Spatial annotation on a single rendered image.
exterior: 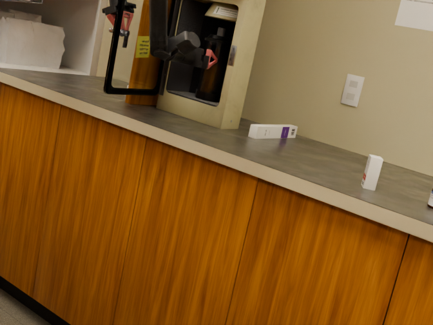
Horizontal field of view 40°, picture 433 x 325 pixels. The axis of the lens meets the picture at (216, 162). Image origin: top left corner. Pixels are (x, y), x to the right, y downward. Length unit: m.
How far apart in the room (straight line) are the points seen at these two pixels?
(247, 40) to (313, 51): 0.39
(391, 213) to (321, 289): 0.30
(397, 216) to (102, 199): 1.07
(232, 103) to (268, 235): 0.61
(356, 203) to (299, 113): 0.96
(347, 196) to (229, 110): 0.73
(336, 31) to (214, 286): 1.11
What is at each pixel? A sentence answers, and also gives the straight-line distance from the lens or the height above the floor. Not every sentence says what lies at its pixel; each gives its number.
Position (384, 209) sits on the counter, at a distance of 1.51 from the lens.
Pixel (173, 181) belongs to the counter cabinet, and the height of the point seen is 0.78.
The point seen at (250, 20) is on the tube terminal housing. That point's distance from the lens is 2.12.
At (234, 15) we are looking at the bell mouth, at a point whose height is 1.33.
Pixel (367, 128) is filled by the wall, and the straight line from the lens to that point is 2.30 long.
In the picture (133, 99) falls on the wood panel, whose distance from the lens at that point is 2.29.
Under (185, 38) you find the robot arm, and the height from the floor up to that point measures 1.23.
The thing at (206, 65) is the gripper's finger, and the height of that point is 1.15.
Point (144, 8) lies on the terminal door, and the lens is 2.13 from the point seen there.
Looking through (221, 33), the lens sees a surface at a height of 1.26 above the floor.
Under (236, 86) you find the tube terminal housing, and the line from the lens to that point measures 2.13.
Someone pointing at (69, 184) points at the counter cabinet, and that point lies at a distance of 2.27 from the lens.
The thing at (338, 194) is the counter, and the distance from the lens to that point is 1.55.
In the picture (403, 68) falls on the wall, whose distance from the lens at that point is 2.27.
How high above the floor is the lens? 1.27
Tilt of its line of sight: 12 degrees down
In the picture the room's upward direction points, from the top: 12 degrees clockwise
